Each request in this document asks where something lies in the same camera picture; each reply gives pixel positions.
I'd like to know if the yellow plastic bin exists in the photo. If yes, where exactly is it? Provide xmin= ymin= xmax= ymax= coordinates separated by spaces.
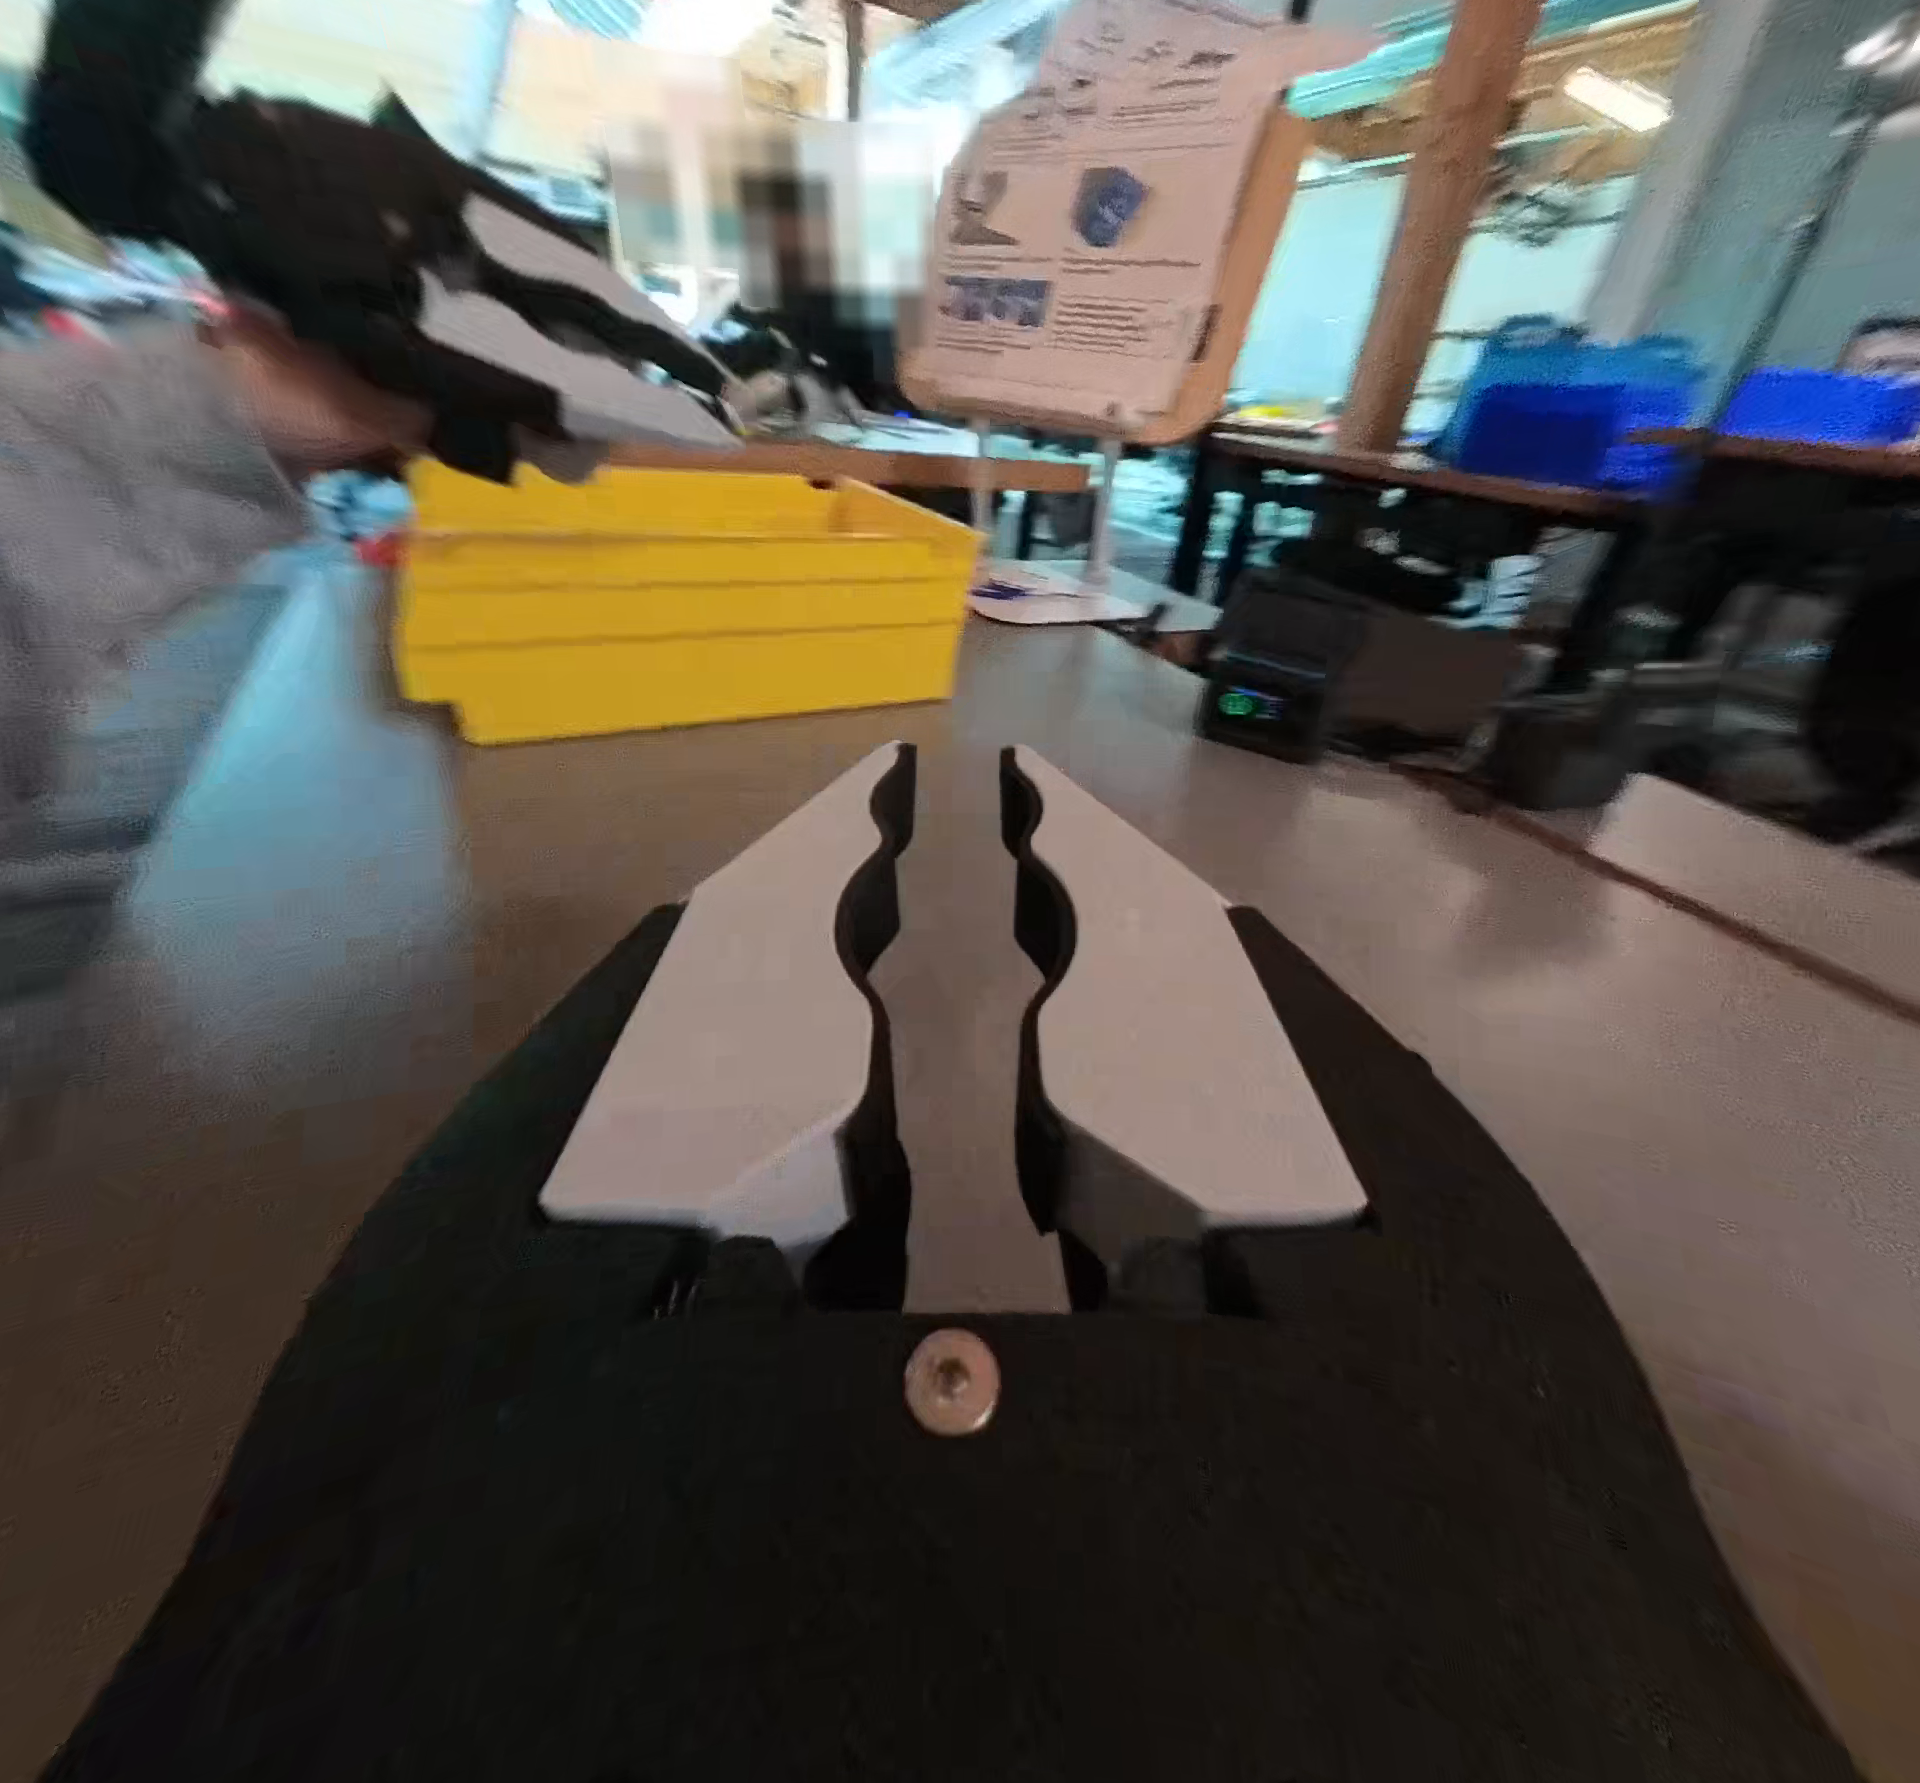
xmin=393 ymin=452 xmax=987 ymax=747

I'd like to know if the wooden pillar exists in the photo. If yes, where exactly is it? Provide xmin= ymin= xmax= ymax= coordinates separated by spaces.
xmin=1333 ymin=0 xmax=1596 ymax=455

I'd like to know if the black power station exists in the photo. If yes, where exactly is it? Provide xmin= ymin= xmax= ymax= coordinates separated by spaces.
xmin=1195 ymin=565 xmax=1377 ymax=768

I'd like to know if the person's left hand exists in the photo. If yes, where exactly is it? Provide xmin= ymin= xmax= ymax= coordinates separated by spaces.
xmin=221 ymin=312 xmax=439 ymax=473

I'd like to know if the blue plastic bin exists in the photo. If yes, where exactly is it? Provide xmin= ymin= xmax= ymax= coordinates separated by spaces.
xmin=1714 ymin=366 xmax=1920 ymax=449

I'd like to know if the instruction board on stand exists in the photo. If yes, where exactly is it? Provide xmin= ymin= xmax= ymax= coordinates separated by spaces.
xmin=897 ymin=0 xmax=1384 ymax=633

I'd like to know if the person's left forearm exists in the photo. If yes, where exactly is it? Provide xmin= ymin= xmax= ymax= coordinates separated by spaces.
xmin=0 ymin=320 xmax=324 ymax=913

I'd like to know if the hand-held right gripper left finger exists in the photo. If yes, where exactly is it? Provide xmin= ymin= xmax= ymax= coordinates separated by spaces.
xmin=539 ymin=742 xmax=918 ymax=1307

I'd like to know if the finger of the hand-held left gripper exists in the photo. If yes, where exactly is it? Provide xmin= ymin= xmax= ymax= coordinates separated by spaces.
xmin=464 ymin=192 xmax=739 ymax=391
xmin=421 ymin=270 xmax=749 ymax=485

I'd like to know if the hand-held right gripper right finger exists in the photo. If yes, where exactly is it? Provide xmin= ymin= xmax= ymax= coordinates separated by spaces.
xmin=997 ymin=746 xmax=1372 ymax=1255

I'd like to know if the wooden edged table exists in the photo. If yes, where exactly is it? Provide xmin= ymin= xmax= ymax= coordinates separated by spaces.
xmin=599 ymin=437 xmax=1094 ymax=497

